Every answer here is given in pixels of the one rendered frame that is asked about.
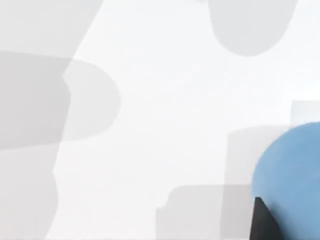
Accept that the light blue round object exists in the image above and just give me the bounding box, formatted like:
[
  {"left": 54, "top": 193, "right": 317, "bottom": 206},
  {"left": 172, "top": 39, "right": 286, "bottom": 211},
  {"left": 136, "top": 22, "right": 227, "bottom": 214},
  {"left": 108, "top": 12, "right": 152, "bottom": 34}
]
[{"left": 251, "top": 121, "right": 320, "bottom": 240}]

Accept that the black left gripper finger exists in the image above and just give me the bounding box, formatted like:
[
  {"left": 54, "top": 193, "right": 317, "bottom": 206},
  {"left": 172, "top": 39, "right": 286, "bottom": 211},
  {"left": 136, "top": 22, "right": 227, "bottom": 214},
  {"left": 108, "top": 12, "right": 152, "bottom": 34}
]
[{"left": 249, "top": 196, "right": 285, "bottom": 240}]

